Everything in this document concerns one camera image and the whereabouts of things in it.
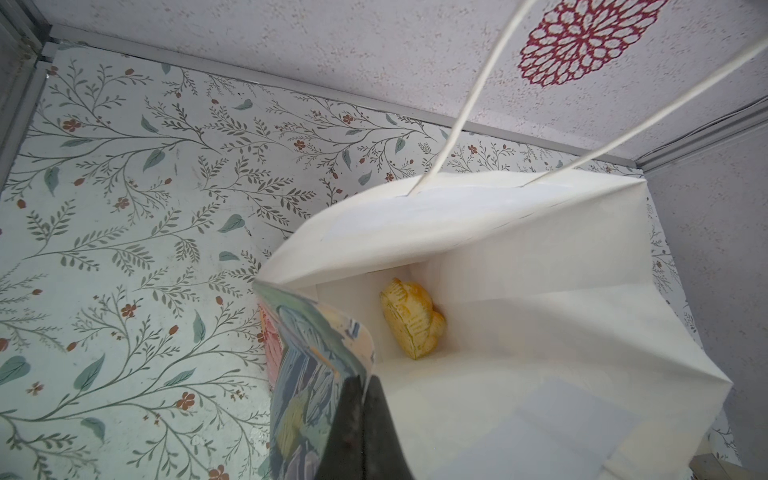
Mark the floral paper gift bag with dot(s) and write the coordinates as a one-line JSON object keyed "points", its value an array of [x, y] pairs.
{"points": [[560, 358]]}

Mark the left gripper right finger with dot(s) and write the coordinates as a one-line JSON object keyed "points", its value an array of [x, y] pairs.
{"points": [[382, 454]]}

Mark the small twisted bread piece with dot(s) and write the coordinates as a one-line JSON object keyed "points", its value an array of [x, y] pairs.
{"points": [[409, 312]]}

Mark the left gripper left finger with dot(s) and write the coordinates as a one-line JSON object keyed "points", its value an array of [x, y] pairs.
{"points": [[343, 457]]}

